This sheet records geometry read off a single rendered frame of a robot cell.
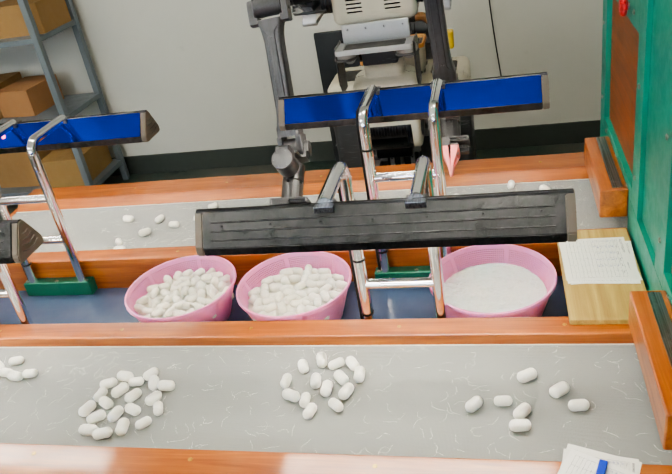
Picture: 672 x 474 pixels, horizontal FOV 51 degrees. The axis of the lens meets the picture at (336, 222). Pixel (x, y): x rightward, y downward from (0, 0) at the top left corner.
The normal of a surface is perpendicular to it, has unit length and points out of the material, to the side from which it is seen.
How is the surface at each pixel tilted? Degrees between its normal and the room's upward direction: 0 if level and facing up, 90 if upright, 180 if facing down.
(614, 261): 0
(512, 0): 90
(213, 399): 0
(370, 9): 98
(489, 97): 58
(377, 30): 90
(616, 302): 0
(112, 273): 90
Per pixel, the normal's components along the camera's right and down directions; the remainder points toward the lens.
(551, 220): -0.24, -0.04
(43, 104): 0.95, 0.00
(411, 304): -0.16, -0.87
